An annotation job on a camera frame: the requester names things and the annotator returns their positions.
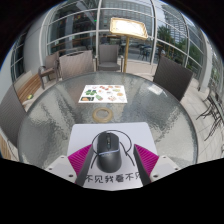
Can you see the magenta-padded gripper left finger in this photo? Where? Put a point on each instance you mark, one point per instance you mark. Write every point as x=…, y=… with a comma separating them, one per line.
x=60, y=166

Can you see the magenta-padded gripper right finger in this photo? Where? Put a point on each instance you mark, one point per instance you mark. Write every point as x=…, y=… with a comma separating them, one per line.
x=165, y=166

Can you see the black computer mouse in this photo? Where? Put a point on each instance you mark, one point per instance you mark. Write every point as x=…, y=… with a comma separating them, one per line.
x=108, y=153

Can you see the white mouse pad with drawing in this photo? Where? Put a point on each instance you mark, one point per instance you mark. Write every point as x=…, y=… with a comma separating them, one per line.
x=140, y=133

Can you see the wooden slatted bench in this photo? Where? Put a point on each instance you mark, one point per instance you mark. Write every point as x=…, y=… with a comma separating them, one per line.
x=28, y=88
x=4, y=146

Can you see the grey wicker armchair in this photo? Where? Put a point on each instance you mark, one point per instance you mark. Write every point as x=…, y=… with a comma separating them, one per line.
x=50, y=65
x=109, y=56
x=76, y=65
x=11, y=113

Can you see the black metal folding furniture group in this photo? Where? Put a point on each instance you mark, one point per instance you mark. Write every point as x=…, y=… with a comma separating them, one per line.
x=213, y=110

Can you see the colourful printed menu card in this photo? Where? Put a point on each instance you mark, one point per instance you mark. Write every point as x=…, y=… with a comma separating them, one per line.
x=103, y=94

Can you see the dark brown wicker armchair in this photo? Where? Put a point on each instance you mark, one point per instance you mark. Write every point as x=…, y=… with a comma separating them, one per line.
x=173, y=76

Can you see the gold menu stand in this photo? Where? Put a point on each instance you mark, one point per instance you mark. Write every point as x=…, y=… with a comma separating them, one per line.
x=128, y=28

